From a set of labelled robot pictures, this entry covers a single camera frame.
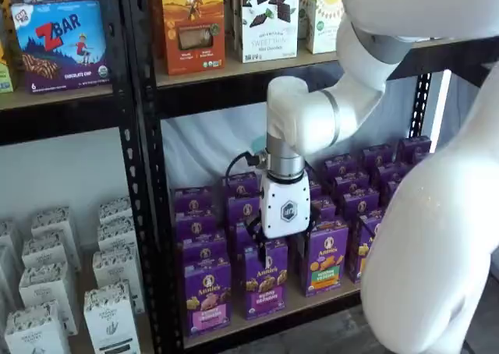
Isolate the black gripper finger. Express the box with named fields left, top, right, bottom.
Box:
left=292, top=207, right=324, bottom=264
left=244, top=215, right=274, bottom=272

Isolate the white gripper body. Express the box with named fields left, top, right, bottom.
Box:
left=258, top=172, right=313, bottom=239

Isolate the purple Annie's box violet patch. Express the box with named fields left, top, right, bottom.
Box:
left=226, top=192, right=263, bottom=225
left=234, top=219, right=261, bottom=261
left=243, top=244, right=289, bottom=320
left=221, top=171, right=261, bottom=199

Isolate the purple Annie's box yellow patch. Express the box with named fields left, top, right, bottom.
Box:
left=333, top=171, right=370, bottom=195
left=342, top=189, right=382, bottom=221
left=348, top=212, right=387, bottom=285
left=324, top=155, right=359, bottom=179

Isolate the purple Annie's chocolate bunnies box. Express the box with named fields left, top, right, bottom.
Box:
left=361, top=144, right=394, bottom=170
left=375, top=161, right=410, bottom=186
left=383, top=177, right=405, bottom=206

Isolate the white Organic Pantry box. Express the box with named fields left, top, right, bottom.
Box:
left=30, top=207, right=83, bottom=273
left=97, top=196, right=134, bottom=226
left=21, top=235, right=77, bottom=271
left=4, top=302, right=72, bottom=354
left=92, top=247, right=146, bottom=314
left=0, top=219, right=20, bottom=253
left=97, top=220, right=137, bottom=253
left=83, top=280, right=142, bottom=354
left=0, top=248, right=23, bottom=312
left=18, top=260, right=80, bottom=336

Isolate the Simple Mills chocolate thins box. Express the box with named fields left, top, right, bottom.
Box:
left=240, top=0, right=300, bottom=64
left=229, top=0, right=243, bottom=53

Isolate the Simple Mills almond bar box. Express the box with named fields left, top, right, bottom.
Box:
left=303, top=0, right=346, bottom=55

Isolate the orange Revival box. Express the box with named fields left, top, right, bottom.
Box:
left=160, top=0, right=226, bottom=76
left=150, top=0, right=165, bottom=57

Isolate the purple Zbar chocolate chip box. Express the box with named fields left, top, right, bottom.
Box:
left=10, top=0, right=113, bottom=94

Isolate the yellow Bobo's box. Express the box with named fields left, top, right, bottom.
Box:
left=0, top=0, right=16, bottom=94

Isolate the white backdrop cloth teal stripe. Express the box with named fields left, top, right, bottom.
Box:
left=160, top=71, right=453, bottom=199

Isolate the black metal shelving unit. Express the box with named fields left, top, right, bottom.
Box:
left=116, top=0, right=499, bottom=354
left=0, top=0, right=141, bottom=354

